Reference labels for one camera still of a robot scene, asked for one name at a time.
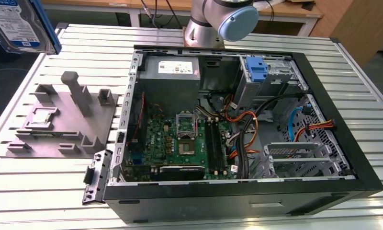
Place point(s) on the grey parts rack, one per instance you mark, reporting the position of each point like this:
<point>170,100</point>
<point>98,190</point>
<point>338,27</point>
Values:
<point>69,129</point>

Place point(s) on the grey power supply unit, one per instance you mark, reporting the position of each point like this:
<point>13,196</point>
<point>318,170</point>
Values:
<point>172,93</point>

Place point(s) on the grey card retention bracket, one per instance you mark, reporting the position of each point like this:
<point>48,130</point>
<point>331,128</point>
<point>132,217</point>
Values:
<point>97,172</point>

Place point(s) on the tall wooden cabinet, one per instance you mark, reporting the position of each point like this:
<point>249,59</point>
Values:
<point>363,36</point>

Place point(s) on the green motherboard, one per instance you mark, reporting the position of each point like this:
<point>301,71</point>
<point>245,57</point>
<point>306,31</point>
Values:
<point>157,134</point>

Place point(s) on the CPU socket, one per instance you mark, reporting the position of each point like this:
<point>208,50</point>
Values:
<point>186,146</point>

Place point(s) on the hard disk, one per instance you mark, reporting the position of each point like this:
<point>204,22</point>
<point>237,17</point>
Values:
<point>16,26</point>

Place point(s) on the black RAM slot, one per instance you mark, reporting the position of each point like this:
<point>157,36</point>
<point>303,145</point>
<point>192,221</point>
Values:
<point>212,145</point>
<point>220,145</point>

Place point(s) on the wooden desk white frame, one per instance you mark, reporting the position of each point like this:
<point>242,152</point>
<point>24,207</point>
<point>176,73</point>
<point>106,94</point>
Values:
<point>83,3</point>
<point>181,6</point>

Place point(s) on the black graphics card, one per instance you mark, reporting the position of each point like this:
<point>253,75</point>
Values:
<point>181,172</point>

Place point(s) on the black PC case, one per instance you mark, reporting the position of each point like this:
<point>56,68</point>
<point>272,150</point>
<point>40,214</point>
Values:
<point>210,203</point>

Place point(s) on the silver CPU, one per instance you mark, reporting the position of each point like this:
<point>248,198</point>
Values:
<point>41,118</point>

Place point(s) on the green RAM stick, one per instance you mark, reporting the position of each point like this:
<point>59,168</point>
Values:
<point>45,135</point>

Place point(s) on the tall metal drive cage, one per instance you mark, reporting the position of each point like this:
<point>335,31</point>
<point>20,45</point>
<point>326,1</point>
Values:
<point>248,93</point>

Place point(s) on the blue plastic drive latch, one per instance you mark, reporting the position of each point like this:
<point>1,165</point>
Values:
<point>257,69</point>

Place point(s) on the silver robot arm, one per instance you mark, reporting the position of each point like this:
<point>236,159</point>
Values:
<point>201,26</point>

